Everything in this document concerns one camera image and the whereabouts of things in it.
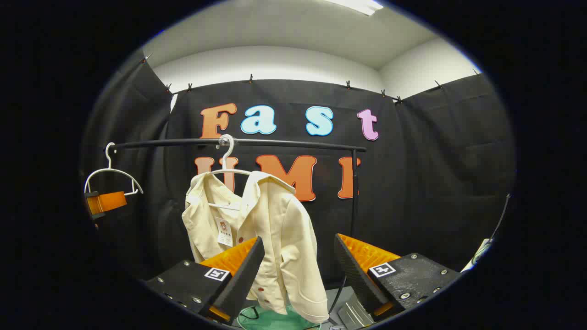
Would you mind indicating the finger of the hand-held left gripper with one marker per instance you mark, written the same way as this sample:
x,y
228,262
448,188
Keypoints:
x,y
110,202

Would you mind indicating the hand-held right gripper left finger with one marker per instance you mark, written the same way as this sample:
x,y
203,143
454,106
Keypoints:
x,y
247,275

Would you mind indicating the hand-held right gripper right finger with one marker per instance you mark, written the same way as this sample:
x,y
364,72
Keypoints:
x,y
355,275

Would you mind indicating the cream jacket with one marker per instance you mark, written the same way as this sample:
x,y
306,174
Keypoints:
x,y
275,229

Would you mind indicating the green laundry hamper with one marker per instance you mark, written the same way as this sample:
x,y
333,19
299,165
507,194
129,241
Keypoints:
x,y
275,321

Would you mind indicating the white hanger with jacket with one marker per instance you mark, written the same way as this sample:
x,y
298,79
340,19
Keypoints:
x,y
229,160

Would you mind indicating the white empty hanger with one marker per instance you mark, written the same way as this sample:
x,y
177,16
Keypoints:
x,y
110,170

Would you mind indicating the black clothes rack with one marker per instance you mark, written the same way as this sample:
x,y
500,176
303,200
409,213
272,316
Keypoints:
x,y
293,143

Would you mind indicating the white cabinet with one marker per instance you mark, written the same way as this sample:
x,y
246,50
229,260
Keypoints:
x,y
355,314

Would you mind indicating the black backdrop cloth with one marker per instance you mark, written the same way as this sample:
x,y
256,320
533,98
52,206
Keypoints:
x,y
412,183

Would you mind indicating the row of black cloth clips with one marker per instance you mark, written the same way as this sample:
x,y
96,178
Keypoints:
x,y
251,79

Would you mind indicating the ceiling light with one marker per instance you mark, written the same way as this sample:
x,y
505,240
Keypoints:
x,y
362,5

